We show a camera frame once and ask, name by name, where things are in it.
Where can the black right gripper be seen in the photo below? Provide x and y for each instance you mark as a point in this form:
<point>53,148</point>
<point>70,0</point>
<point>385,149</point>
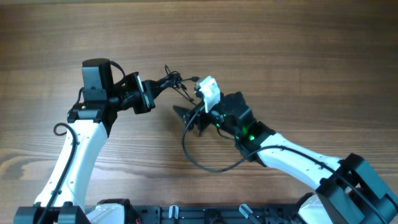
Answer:
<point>204,122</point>

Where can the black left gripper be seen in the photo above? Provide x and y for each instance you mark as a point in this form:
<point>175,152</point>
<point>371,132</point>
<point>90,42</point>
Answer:
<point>147,96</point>

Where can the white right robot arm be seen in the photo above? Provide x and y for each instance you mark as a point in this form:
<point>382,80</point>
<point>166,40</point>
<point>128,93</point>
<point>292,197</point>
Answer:
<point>344,190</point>

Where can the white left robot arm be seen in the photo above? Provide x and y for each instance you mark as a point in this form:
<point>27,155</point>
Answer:
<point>88,127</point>

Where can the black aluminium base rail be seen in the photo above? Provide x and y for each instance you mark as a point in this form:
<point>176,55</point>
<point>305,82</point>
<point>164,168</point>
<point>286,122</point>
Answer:
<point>269,214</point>

